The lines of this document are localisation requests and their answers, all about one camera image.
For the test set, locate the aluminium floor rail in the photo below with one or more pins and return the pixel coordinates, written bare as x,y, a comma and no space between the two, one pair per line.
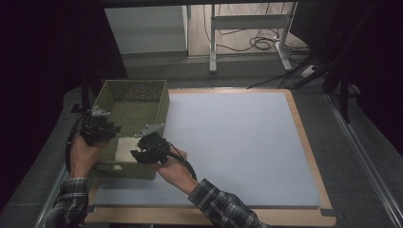
47,209
364,158

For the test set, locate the white cabinet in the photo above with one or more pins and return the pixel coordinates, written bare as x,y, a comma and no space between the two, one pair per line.
149,30

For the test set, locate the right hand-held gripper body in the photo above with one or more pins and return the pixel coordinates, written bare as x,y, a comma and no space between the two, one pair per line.
157,147

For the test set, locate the black tape piece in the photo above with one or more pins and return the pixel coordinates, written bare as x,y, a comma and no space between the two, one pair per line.
327,212
91,209

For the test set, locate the white power strip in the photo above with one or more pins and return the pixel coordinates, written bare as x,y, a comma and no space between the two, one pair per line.
307,71

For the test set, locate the green woven basket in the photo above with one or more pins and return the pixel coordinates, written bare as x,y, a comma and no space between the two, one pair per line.
139,107

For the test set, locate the white metal desk frame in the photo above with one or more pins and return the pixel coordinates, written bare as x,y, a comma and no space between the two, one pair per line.
247,21

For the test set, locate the cream patterned cloth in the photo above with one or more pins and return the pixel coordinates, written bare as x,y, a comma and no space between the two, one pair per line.
126,150

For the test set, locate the person's left hand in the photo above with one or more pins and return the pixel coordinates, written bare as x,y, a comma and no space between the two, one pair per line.
82,156

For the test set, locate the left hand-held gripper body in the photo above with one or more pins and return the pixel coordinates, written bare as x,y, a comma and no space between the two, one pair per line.
95,128

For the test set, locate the black metal stand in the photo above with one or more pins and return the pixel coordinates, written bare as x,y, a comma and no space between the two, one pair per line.
85,95
344,95

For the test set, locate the person's right hand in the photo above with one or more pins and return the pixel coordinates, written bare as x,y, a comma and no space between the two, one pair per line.
174,171

